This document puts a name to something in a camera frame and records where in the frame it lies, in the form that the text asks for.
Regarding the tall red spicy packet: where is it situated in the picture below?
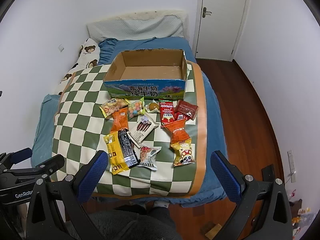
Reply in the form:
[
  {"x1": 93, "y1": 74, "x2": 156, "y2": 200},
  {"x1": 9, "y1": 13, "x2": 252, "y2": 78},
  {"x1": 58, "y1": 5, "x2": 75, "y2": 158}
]
[{"x1": 159, "y1": 99, "x2": 175, "y2": 127}]

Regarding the white Franzzi cookie packet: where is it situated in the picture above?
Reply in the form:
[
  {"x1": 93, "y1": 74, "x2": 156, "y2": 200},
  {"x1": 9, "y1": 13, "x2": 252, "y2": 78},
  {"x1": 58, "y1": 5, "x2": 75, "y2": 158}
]
[{"x1": 128, "y1": 113, "x2": 159, "y2": 148}]

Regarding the white door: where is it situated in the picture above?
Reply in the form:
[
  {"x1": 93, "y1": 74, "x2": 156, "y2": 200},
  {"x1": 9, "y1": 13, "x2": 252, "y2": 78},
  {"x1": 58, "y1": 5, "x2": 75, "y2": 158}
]
[{"x1": 196, "y1": 0, "x2": 246, "y2": 61}]

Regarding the orange twisted chip bag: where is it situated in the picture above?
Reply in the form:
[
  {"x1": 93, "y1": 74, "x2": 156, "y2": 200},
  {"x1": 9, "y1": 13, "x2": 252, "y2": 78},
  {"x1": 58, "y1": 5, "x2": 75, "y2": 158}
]
[{"x1": 164, "y1": 119, "x2": 191, "y2": 145}]

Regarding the blue bed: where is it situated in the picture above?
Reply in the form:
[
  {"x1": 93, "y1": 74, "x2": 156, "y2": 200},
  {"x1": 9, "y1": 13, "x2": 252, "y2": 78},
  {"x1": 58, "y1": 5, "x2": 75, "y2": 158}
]
[{"x1": 30, "y1": 36, "x2": 229, "y2": 208}]

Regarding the metal door handle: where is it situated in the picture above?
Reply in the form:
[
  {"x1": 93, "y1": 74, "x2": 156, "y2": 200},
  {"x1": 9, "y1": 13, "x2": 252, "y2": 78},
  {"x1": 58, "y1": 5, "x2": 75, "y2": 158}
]
[{"x1": 202, "y1": 7, "x2": 212, "y2": 18}]

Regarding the bear print pillow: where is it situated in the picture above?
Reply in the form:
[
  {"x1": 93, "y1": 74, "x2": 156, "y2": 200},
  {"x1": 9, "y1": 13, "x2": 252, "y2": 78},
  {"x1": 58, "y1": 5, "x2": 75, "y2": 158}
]
[{"x1": 54, "y1": 38, "x2": 100, "y2": 95}]

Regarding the yellow mushroom cartoon bag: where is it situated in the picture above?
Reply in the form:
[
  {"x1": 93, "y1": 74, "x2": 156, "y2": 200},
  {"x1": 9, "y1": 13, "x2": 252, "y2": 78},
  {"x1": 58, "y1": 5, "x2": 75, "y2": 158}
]
[{"x1": 170, "y1": 138, "x2": 195, "y2": 167}]

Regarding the brown egg packet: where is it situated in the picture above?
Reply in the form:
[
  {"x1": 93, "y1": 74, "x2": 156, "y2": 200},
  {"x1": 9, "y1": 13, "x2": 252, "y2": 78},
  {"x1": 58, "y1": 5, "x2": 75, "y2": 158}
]
[{"x1": 145, "y1": 100, "x2": 160, "y2": 113}]

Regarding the yellow clear biscuit bag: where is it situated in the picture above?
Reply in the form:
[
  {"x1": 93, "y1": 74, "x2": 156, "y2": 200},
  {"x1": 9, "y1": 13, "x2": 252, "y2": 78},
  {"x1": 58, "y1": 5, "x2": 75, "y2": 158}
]
[{"x1": 99, "y1": 98, "x2": 130, "y2": 118}]

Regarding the clutter on floor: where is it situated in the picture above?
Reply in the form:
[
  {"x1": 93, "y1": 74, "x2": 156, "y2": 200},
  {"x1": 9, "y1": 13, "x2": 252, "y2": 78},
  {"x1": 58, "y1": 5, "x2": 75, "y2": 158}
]
[{"x1": 287, "y1": 189, "x2": 316, "y2": 239}]

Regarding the wall outlet plate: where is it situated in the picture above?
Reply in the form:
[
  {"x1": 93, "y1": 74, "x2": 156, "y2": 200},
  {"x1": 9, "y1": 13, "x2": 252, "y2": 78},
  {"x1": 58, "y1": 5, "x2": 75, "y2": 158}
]
[{"x1": 58, "y1": 44, "x2": 64, "y2": 52}]

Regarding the open cardboard milk box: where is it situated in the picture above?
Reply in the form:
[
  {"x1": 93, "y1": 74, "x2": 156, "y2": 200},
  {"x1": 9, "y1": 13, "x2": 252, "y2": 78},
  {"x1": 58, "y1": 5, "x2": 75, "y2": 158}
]
[{"x1": 103, "y1": 49, "x2": 188, "y2": 100}]

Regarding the white wall power strip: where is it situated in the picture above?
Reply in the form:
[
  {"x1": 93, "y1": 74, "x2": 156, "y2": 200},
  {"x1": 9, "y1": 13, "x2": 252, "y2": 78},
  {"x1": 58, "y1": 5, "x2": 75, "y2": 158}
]
[{"x1": 287, "y1": 150, "x2": 296, "y2": 183}]

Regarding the colourful candy balls bag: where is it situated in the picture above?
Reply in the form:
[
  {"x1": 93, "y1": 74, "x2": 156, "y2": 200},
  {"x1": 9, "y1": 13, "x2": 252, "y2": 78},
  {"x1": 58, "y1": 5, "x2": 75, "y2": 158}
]
[{"x1": 127, "y1": 98, "x2": 145, "y2": 120}]

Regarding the light grey pillow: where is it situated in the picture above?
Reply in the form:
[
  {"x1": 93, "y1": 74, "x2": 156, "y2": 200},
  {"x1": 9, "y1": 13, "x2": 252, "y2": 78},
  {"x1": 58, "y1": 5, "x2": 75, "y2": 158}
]
[{"x1": 87, "y1": 15, "x2": 185, "y2": 43}]

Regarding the white oat cookie packet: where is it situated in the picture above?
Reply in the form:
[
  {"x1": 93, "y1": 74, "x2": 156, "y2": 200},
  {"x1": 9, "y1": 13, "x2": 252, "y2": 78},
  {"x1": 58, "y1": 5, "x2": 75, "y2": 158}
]
[{"x1": 137, "y1": 145, "x2": 162, "y2": 171}]

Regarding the orange snack packet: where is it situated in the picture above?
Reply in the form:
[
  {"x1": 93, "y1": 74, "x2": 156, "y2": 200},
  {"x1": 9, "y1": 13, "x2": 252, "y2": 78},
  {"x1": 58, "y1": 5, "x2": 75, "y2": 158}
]
[{"x1": 111, "y1": 107, "x2": 129, "y2": 132}]

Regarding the yellow black snack bag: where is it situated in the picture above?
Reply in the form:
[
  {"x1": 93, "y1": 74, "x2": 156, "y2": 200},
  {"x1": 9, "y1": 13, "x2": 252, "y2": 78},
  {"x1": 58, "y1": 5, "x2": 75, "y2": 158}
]
[{"x1": 104, "y1": 129, "x2": 140, "y2": 175}]

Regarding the dark red square packet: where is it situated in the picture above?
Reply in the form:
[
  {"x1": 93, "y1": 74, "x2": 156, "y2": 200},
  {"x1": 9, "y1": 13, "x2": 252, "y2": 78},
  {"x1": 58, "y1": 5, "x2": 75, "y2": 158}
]
[{"x1": 175, "y1": 100, "x2": 199, "y2": 120}]

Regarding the small red chocolate packet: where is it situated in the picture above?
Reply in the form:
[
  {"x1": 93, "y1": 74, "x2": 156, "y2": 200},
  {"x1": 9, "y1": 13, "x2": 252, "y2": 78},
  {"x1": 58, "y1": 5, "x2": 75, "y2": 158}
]
[{"x1": 175, "y1": 112, "x2": 190, "y2": 121}]

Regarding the green checkered mat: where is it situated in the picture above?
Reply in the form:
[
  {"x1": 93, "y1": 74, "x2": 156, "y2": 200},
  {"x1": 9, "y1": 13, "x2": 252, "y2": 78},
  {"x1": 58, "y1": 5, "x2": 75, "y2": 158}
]
[{"x1": 51, "y1": 63, "x2": 207, "y2": 199}]

